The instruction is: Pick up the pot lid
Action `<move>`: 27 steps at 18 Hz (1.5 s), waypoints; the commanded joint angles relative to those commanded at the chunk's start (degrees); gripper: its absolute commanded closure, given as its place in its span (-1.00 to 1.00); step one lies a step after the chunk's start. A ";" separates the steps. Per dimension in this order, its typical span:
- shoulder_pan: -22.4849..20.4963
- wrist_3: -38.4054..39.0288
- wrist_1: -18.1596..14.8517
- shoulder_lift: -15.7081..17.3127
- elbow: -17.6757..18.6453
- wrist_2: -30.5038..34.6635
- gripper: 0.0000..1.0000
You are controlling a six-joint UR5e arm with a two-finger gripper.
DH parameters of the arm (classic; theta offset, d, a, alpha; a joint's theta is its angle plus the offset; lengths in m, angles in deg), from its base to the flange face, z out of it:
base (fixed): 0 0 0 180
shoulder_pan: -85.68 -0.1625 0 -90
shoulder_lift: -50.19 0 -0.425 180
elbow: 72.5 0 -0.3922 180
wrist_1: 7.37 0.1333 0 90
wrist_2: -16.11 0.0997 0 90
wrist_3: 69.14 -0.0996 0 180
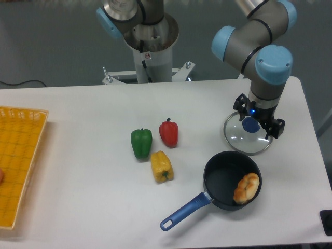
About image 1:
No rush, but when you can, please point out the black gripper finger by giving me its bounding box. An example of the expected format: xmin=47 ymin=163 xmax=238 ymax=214
xmin=233 ymin=93 xmax=248 ymax=121
xmin=260 ymin=118 xmax=285 ymax=139

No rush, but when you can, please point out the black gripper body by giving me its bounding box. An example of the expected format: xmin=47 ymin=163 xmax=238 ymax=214
xmin=246 ymin=99 xmax=276 ymax=127

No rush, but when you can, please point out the glass pot lid blue knob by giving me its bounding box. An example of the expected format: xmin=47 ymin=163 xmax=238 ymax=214
xmin=223 ymin=112 xmax=273 ymax=156

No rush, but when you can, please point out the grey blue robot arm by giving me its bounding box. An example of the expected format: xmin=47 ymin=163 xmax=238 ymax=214
xmin=96 ymin=1 xmax=297 ymax=138

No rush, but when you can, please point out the braided bread roll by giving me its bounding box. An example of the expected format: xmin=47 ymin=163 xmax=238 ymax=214
xmin=233 ymin=173 xmax=260 ymax=205

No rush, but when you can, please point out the red bell pepper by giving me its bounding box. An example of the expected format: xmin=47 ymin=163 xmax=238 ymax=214
xmin=159 ymin=118 xmax=178 ymax=148

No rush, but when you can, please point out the yellow bell pepper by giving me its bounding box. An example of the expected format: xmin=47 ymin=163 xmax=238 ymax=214
xmin=150 ymin=151 xmax=174 ymax=183

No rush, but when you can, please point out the black table grommet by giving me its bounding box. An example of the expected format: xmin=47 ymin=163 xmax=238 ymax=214
xmin=320 ymin=210 xmax=332 ymax=236

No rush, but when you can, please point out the green bell pepper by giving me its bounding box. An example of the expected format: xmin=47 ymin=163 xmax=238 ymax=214
xmin=130 ymin=128 xmax=153 ymax=159

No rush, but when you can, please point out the yellow plastic basket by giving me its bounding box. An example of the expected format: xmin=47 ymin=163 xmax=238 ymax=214
xmin=1 ymin=106 xmax=49 ymax=230

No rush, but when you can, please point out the black saucepan blue handle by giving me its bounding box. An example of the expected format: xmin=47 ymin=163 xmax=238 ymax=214
xmin=160 ymin=151 xmax=262 ymax=231

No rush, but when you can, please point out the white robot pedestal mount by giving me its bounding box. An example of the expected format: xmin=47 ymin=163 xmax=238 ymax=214
xmin=102 ymin=13 xmax=196 ymax=85

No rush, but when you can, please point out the black cable on pedestal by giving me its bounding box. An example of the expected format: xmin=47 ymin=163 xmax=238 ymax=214
xmin=139 ymin=39 xmax=152 ymax=83

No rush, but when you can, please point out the black cable on floor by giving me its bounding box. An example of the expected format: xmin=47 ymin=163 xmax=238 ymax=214
xmin=0 ymin=80 xmax=47 ymax=87

